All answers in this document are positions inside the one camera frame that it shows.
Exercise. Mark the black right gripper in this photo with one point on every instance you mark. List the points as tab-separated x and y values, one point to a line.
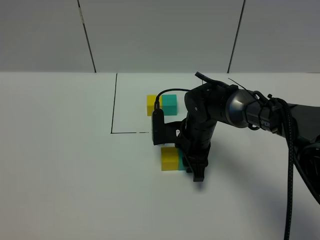
206	105

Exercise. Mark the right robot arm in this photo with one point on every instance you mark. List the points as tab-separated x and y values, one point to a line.
298	124

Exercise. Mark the template teal cube block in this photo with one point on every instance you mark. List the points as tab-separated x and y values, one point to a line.
170	104

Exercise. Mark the template yellow cube block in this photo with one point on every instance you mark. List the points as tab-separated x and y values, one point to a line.
150	102

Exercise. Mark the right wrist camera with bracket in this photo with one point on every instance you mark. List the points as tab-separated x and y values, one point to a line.
168	133

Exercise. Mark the black cable tie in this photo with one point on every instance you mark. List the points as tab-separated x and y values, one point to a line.
214	82

